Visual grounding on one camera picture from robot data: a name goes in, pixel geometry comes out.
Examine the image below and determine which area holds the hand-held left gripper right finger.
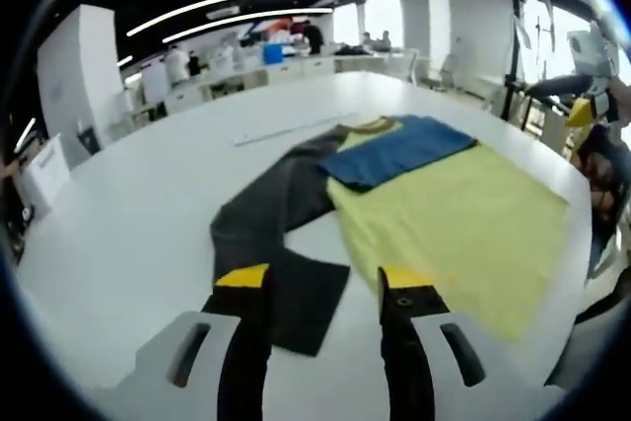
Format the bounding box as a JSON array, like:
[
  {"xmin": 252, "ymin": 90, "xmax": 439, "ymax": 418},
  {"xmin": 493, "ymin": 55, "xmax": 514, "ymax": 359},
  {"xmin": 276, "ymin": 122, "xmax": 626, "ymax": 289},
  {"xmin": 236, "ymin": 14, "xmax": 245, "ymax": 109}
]
[{"xmin": 377, "ymin": 265, "xmax": 548, "ymax": 421}]

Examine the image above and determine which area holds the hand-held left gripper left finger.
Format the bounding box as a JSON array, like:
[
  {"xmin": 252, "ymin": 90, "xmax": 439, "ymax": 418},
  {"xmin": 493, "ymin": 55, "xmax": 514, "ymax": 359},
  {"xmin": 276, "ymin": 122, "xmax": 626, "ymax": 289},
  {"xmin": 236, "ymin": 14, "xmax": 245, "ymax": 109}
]
[{"xmin": 96, "ymin": 262, "xmax": 272, "ymax": 421}]

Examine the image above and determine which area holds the yellow garment with coloured sleeves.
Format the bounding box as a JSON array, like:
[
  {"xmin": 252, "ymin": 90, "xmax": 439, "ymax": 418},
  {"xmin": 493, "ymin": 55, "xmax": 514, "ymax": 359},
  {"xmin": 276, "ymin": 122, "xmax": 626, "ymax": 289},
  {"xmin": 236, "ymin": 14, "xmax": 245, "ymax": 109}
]
[{"xmin": 209, "ymin": 113, "xmax": 571, "ymax": 358}]

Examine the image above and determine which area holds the thin white template strip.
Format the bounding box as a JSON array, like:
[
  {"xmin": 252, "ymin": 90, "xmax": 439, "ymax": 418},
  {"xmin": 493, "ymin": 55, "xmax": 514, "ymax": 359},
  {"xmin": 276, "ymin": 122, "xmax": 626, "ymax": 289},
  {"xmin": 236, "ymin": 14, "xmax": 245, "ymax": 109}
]
[{"xmin": 233, "ymin": 112, "xmax": 364, "ymax": 148}]

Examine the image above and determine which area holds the person's dark printed shirt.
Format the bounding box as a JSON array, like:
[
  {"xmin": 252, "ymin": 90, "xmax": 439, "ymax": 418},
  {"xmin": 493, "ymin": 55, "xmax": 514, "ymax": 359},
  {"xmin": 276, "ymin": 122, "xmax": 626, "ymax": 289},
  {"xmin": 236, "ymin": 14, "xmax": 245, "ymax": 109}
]
[{"xmin": 574, "ymin": 122, "xmax": 631, "ymax": 264}]

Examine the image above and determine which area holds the white square column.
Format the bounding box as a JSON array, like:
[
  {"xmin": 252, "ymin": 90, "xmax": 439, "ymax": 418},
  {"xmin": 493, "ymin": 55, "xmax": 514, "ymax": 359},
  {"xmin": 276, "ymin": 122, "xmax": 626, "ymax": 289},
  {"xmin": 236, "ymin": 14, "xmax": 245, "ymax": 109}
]
[
  {"xmin": 36, "ymin": 2, "xmax": 124, "ymax": 166},
  {"xmin": 401, "ymin": 0, "xmax": 453, "ymax": 67}
]

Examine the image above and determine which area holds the white cabinet counter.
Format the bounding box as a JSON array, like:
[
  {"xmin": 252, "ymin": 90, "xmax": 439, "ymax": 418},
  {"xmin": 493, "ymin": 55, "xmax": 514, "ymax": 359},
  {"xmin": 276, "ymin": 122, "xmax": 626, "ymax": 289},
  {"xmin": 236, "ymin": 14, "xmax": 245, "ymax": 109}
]
[{"xmin": 125, "ymin": 50, "xmax": 395, "ymax": 116}]

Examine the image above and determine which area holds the black board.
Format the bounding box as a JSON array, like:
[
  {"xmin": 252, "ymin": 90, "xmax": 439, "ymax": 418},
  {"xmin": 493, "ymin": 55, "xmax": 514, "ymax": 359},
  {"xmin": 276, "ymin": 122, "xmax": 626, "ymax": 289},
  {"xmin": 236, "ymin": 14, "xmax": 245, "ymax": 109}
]
[{"xmin": 76, "ymin": 127, "xmax": 103, "ymax": 156}]

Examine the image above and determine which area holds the white storage bin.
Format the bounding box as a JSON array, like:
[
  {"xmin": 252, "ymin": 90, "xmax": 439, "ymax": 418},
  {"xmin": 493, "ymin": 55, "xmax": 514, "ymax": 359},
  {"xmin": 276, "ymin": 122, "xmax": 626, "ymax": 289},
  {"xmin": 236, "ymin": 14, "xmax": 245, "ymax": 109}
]
[{"xmin": 24, "ymin": 133, "xmax": 73, "ymax": 215}]

